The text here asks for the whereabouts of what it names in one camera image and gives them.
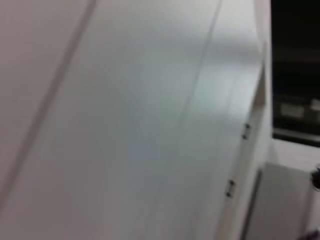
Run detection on black round knob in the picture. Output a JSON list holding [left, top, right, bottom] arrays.
[[311, 164, 320, 192]]

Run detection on grey cabinet box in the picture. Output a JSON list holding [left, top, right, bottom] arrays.
[[243, 161, 320, 240]]

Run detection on small metal door hinge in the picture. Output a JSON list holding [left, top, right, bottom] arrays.
[[241, 123, 252, 140], [225, 179, 236, 197]]

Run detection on dark window opening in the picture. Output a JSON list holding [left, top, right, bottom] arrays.
[[271, 0, 320, 145]]

